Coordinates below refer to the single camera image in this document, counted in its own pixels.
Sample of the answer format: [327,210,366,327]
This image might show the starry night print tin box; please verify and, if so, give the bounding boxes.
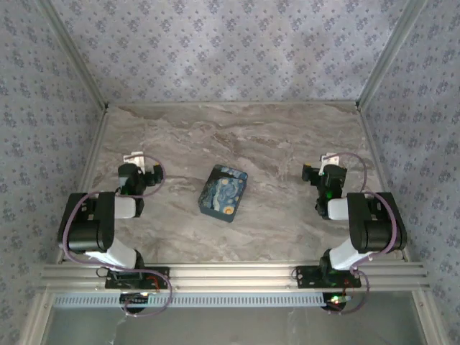
[198,164,249,222]

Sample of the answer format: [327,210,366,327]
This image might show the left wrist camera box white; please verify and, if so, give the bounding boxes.
[122,152,145,168]

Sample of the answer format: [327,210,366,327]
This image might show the aluminium table edge rail long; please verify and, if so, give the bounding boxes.
[358,106,411,262]
[57,106,111,265]

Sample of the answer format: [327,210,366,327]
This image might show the aluminium table edge rail short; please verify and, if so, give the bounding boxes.
[106,101,361,108]

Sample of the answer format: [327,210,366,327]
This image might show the long aluminium base rail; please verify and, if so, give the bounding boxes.
[40,262,431,293]

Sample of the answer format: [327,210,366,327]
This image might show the aluminium frame post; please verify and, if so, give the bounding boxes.
[357,0,429,109]
[37,0,110,110]

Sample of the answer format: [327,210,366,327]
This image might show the grey slotted cable duct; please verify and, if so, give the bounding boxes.
[52,293,334,308]

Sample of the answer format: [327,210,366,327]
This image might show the aluminium frame leg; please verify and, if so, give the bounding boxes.
[20,290,55,345]
[412,290,445,345]

